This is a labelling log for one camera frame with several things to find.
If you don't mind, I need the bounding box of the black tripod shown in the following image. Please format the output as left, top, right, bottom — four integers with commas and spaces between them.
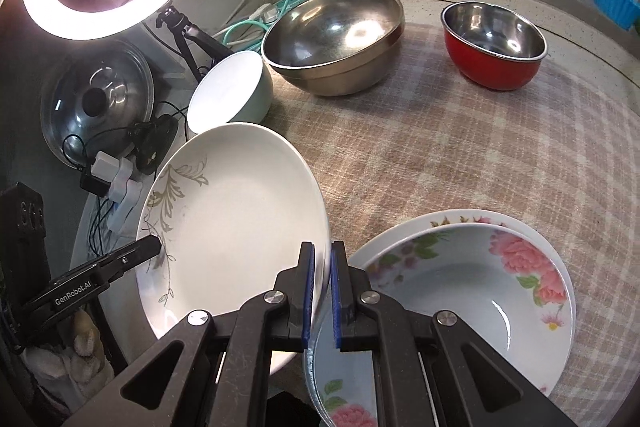
155, 6, 236, 80

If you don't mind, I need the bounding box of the white plug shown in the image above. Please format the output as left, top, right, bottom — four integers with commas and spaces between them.
248, 2, 281, 25

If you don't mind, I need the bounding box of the white plate with leaf print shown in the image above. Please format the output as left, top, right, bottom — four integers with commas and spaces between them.
136, 122, 331, 378

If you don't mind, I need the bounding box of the glass pot lid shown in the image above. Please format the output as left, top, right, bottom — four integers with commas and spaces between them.
40, 39, 156, 168

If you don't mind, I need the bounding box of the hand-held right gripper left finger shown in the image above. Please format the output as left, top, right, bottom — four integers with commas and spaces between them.
62, 242, 317, 427

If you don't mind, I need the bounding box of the black power adapter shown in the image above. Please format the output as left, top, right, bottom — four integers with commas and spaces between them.
80, 164, 108, 198

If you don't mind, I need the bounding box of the person's left hand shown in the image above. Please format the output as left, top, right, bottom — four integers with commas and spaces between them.
22, 309, 108, 408

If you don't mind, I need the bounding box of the pale green bowl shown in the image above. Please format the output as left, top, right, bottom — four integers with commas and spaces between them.
186, 51, 274, 140

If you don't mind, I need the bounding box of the grey charger plug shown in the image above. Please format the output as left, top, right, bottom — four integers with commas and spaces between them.
94, 151, 123, 182

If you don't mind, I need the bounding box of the red steel bowl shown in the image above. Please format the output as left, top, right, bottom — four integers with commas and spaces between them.
441, 1, 548, 92

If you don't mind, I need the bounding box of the deep floral plate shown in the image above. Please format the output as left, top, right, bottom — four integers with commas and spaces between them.
304, 223, 571, 427

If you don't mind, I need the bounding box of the plaid cloth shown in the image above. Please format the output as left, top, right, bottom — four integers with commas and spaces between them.
260, 22, 640, 427

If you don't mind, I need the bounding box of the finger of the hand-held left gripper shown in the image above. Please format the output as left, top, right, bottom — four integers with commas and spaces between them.
97, 235, 162, 283

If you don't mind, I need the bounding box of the large steel bowl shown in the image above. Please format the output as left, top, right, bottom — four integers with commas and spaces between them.
261, 0, 405, 96

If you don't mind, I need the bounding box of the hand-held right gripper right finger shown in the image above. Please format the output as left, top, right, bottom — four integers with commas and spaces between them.
330, 241, 578, 427

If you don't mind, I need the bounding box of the black round clamp base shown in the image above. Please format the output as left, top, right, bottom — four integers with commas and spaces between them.
131, 114, 178, 175

